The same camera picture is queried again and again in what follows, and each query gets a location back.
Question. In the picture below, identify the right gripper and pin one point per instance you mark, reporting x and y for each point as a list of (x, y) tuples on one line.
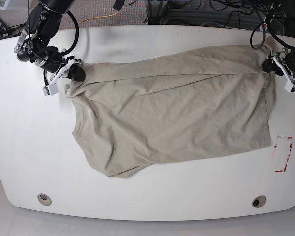
[(55, 61)]

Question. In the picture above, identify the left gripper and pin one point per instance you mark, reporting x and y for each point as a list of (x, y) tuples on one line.
[(282, 63)]

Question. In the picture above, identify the beige T-shirt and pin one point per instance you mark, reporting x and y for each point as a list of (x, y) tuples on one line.
[(203, 103)]

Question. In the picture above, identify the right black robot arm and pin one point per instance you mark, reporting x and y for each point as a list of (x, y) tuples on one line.
[(43, 24)]

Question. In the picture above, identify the white power strip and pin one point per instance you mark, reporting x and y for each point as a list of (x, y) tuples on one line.
[(262, 27)]

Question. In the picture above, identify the black tripod stand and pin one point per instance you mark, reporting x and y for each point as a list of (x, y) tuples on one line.
[(10, 19)]

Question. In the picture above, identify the red tape rectangle marking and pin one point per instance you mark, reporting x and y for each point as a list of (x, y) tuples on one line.
[(281, 153)]

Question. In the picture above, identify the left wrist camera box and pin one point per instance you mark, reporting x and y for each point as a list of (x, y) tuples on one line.
[(289, 87)]

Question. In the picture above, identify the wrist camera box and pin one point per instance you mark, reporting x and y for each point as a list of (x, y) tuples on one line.
[(50, 89), (289, 87)]

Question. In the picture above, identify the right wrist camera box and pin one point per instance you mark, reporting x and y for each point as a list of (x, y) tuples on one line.
[(50, 89)]

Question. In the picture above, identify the left table cable grommet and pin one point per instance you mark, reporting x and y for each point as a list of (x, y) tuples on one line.
[(44, 199)]

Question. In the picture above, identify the table cable grommet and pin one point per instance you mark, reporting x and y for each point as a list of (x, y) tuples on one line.
[(44, 199), (259, 201)]

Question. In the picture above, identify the right table cable grommet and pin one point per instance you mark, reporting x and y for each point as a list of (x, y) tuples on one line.
[(259, 201)]

